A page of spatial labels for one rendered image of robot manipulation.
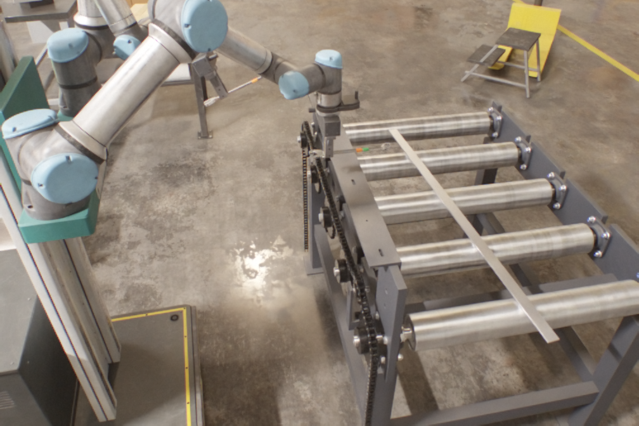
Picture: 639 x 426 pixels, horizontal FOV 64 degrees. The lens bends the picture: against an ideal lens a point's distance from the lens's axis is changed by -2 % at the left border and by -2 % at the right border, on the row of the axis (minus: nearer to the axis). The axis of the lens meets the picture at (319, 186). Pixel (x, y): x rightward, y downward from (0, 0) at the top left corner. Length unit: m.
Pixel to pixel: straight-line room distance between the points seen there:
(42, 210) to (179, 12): 0.54
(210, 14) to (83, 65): 0.65
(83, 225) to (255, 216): 2.18
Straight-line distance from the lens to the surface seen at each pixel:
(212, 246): 3.24
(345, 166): 1.77
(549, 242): 2.04
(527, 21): 6.63
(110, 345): 2.31
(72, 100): 1.74
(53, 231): 1.35
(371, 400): 1.76
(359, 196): 1.64
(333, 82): 1.49
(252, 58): 1.45
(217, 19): 1.16
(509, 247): 1.97
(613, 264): 2.19
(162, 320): 2.47
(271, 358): 2.66
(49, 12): 4.62
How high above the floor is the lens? 2.16
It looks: 36 degrees down
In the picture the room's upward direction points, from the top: straight up
